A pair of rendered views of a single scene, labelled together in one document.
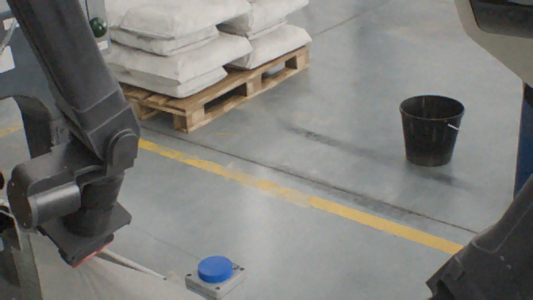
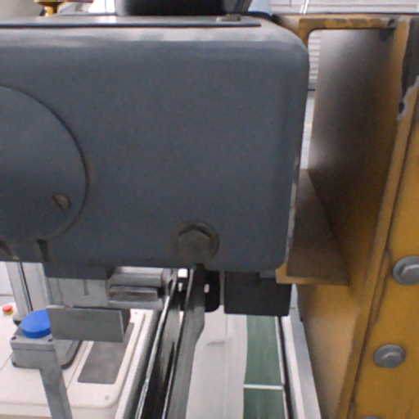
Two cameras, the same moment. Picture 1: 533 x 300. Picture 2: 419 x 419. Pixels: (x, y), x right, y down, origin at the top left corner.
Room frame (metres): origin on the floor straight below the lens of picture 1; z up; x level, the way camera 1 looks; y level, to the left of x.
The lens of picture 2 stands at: (1.08, 0.73, 1.34)
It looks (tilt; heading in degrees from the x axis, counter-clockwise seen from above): 26 degrees down; 235
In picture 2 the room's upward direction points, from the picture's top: straight up
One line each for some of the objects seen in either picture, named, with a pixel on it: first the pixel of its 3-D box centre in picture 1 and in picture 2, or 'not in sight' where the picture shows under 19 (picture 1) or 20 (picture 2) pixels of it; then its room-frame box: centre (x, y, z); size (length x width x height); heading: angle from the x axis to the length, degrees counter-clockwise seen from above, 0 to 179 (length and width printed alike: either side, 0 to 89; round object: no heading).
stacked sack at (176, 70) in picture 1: (190, 54); not in sight; (3.75, 0.38, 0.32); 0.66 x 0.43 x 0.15; 143
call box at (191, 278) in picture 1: (216, 286); (43, 339); (1.00, 0.09, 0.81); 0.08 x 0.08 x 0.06; 51
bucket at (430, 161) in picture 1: (430, 132); not in sight; (2.99, -0.78, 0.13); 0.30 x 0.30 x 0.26
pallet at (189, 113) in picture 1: (201, 73); not in sight; (4.12, 0.37, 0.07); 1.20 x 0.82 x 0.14; 143
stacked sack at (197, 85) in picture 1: (162, 71); not in sight; (3.83, 0.56, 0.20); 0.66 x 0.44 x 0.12; 51
